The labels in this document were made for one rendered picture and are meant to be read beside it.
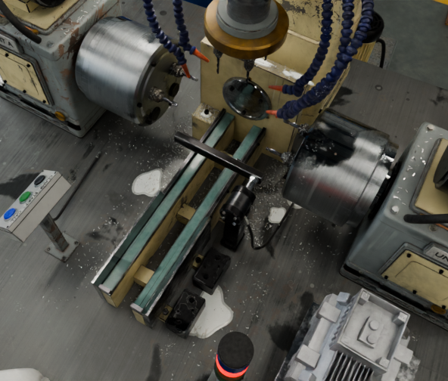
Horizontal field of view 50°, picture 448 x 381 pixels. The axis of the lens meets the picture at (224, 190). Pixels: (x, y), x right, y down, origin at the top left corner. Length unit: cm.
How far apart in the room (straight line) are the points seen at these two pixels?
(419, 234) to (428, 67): 213
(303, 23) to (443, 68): 197
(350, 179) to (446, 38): 233
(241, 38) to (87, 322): 78
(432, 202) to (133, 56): 77
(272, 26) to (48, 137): 83
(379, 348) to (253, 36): 66
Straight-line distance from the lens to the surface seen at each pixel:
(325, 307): 102
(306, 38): 128
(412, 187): 110
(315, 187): 111
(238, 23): 102
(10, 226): 112
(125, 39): 127
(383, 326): 99
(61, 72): 134
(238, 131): 146
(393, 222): 106
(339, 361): 97
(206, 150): 121
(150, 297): 117
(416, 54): 317
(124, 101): 126
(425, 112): 175
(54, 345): 131
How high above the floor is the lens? 203
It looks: 61 degrees down
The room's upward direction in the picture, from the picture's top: 5 degrees clockwise
